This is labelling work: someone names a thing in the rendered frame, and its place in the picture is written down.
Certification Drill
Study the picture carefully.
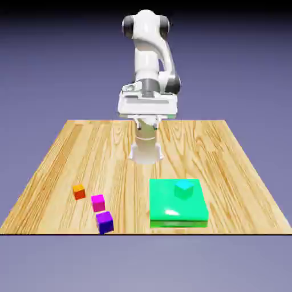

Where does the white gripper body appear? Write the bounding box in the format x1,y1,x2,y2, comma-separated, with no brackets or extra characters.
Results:
117,90,179,120

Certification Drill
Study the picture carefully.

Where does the small teal cube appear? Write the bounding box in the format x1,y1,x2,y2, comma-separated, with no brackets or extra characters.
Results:
174,179,195,200

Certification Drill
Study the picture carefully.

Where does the small pink cube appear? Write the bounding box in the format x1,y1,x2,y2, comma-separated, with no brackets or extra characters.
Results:
91,194,106,213

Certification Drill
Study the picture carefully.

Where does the small orange cube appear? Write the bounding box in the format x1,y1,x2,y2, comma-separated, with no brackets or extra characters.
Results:
72,184,87,201

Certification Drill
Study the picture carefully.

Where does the small purple cube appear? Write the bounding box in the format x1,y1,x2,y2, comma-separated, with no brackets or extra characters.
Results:
95,211,115,235

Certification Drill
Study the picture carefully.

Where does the large green box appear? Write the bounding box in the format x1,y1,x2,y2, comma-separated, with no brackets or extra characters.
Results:
149,178,209,229

